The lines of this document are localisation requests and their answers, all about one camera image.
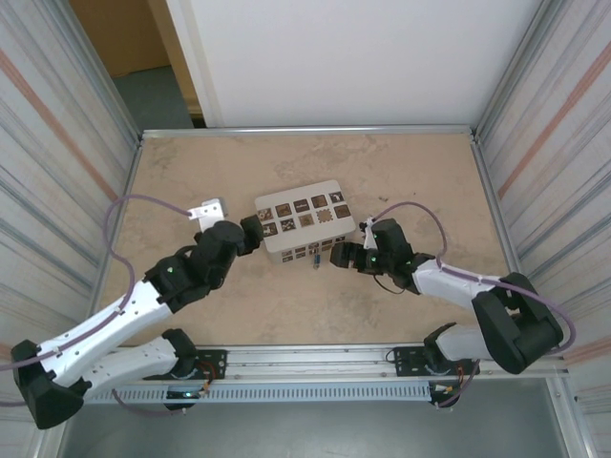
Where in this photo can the white box with wooden tiles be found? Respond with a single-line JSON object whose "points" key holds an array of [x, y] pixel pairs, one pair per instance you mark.
{"points": [[305, 200]]}

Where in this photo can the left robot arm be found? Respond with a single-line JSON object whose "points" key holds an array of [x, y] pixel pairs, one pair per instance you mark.
{"points": [[95, 334]]}

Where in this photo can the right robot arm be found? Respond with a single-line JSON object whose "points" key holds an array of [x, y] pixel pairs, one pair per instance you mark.
{"points": [[515, 329]]}

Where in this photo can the grey metal shelf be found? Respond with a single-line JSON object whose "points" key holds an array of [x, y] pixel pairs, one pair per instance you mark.
{"points": [[310, 429]]}

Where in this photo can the brown cardboard panel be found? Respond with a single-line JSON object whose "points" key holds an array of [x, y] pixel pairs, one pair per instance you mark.
{"points": [[119, 33]]}

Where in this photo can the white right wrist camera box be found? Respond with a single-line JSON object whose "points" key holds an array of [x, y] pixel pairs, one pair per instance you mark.
{"points": [[367, 234]]}

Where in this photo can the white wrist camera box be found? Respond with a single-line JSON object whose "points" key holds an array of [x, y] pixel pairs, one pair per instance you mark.
{"points": [[367, 234], [210, 212]]}

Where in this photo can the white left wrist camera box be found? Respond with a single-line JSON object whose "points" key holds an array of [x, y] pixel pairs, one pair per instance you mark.
{"points": [[210, 212]]}

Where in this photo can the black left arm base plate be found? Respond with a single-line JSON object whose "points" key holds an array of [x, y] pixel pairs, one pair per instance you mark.
{"points": [[215, 358]]}

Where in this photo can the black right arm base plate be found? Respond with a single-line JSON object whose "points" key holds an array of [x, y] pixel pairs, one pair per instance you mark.
{"points": [[406, 358]]}

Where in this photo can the aluminium mounting rail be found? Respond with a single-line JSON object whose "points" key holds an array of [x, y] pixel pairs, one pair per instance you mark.
{"points": [[310, 362]]}

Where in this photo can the aluminium table edge frame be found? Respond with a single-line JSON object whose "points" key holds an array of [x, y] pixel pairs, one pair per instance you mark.
{"points": [[305, 130]]}

